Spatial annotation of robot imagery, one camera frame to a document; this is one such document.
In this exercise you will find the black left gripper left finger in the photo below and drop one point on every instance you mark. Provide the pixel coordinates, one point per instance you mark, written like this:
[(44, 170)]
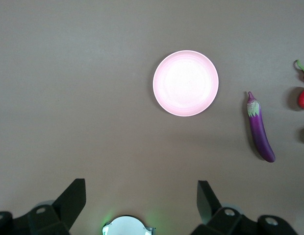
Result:
[(63, 210)]

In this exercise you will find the pink round plate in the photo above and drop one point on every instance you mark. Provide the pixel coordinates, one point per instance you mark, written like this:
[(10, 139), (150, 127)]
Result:
[(185, 83)]

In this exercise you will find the purple eggplant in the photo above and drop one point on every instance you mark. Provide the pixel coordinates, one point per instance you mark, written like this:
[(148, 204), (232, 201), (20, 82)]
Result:
[(260, 132)]

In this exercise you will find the brown table mat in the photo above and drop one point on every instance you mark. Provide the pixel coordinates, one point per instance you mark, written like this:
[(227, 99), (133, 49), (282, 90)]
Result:
[(68, 98)]

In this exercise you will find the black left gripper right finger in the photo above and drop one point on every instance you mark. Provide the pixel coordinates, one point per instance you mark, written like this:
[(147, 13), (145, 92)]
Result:
[(215, 215)]

